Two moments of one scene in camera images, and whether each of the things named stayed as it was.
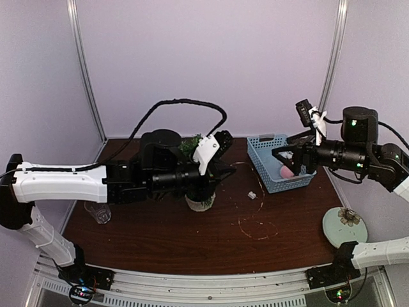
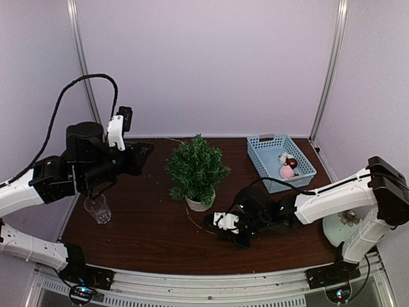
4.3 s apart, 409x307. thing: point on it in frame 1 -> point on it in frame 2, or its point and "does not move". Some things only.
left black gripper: x=216 y=172 -> x=137 y=161
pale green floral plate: x=343 y=224 does not move
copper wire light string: x=259 y=209 -> x=186 y=209
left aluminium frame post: x=74 y=18 does not move
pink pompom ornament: x=285 y=172 does not move
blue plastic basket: x=268 y=164 does not move
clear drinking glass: x=100 y=210 does not move
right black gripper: x=298 y=149 -> x=245 y=243
